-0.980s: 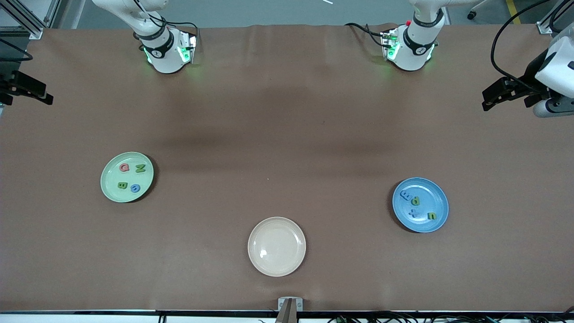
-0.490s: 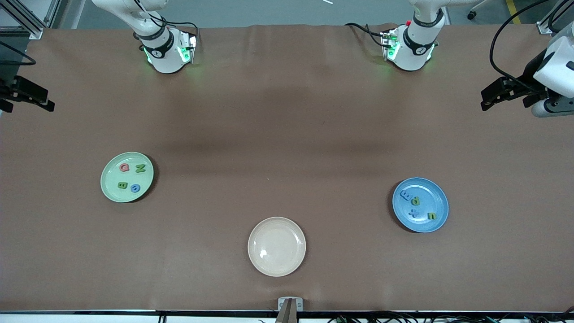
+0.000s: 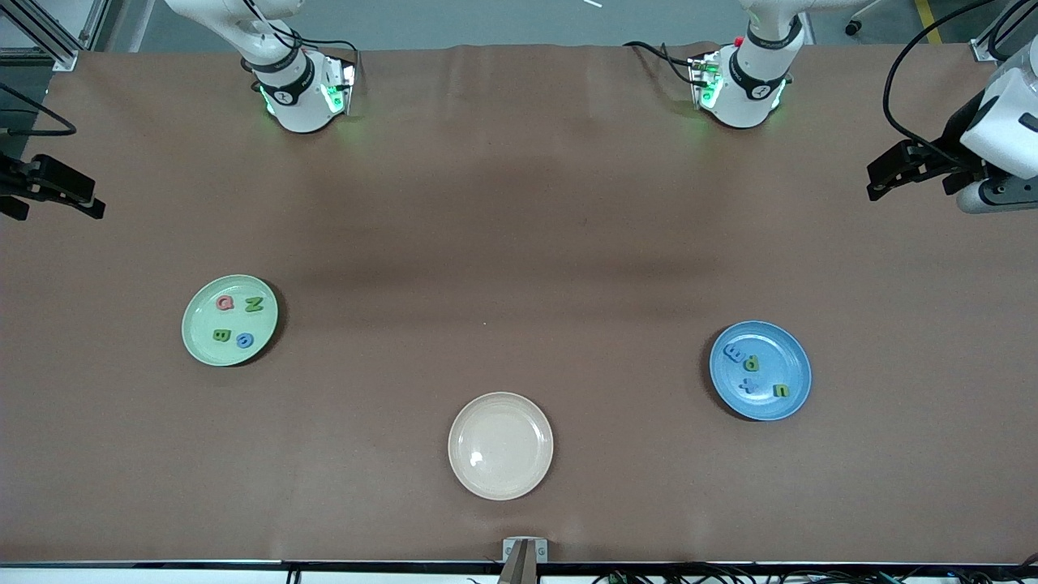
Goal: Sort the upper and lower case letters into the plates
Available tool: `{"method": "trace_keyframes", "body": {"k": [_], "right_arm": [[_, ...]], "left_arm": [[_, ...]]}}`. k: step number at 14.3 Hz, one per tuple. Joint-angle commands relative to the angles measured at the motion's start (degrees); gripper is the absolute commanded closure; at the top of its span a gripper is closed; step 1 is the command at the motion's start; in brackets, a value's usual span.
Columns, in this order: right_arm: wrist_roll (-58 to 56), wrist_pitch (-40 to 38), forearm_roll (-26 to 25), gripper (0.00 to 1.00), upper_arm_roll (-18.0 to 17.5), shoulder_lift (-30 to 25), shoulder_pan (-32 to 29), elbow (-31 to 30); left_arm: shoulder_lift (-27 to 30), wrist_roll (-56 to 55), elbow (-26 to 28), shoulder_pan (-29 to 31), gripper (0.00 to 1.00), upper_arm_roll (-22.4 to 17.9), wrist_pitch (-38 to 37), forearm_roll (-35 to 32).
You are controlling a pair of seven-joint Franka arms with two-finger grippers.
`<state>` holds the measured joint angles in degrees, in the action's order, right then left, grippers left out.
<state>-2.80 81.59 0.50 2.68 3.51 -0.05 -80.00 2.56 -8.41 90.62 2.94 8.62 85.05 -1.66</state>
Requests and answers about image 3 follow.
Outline light green plate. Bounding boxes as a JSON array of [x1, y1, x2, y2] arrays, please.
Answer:
[[181, 274, 280, 367]]

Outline brown table mat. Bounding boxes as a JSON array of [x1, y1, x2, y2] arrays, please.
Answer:
[[0, 42, 1038, 566]]

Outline black base power cable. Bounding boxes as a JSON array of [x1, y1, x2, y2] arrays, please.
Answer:
[[284, 32, 362, 86], [623, 39, 702, 86]]

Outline beige plate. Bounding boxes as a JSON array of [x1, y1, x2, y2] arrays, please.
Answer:
[[448, 392, 555, 501]]

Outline aluminium frame profile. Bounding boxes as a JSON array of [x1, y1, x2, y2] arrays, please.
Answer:
[[969, 0, 1038, 64], [0, 0, 110, 72]]

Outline blue plate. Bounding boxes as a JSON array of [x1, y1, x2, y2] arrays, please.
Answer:
[[709, 320, 813, 422]]

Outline white table edge rail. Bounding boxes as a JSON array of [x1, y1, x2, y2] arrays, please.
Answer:
[[0, 560, 1038, 584]]

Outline metal camera pole bracket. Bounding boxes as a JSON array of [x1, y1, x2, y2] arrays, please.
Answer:
[[502, 537, 549, 584]]

